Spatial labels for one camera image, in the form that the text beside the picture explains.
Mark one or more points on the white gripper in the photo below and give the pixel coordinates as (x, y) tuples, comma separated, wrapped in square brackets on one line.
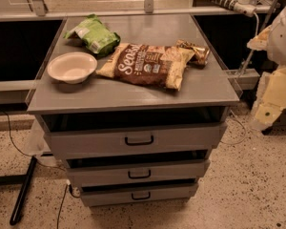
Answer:
[(283, 37)]

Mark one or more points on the grey top drawer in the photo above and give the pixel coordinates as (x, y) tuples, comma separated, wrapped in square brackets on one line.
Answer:
[(81, 144)]

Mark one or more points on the grey drawer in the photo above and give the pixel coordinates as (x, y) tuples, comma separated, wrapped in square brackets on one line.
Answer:
[(81, 144), (133, 195), (142, 172)]

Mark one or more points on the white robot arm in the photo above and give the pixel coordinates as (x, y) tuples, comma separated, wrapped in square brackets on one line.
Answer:
[(272, 40)]

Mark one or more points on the grey middle drawer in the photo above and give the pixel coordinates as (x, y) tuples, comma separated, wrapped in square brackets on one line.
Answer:
[(142, 172)]

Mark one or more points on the grey drawer cabinet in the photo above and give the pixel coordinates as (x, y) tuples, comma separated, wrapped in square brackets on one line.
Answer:
[(102, 104)]

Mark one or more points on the grey bottom drawer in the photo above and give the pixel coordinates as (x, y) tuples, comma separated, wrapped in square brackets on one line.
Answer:
[(133, 195)]

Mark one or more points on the small gold snack bag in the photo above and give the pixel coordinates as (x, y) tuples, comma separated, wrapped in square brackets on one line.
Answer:
[(201, 53)]

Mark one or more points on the white power strip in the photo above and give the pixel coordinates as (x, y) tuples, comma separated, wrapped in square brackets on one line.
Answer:
[(240, 6)]

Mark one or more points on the brown chip bag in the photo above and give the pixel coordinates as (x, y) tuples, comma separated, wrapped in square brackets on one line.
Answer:
[(147, 65)]

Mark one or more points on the green snack bag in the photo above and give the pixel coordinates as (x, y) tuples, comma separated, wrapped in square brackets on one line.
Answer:
[(95, 35)]

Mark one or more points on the white bowl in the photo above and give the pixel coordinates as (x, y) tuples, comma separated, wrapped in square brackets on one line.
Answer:
[(72, 67)]

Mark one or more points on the black metal stand leg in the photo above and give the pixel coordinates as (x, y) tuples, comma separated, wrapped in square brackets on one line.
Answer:
[(25, 181)]

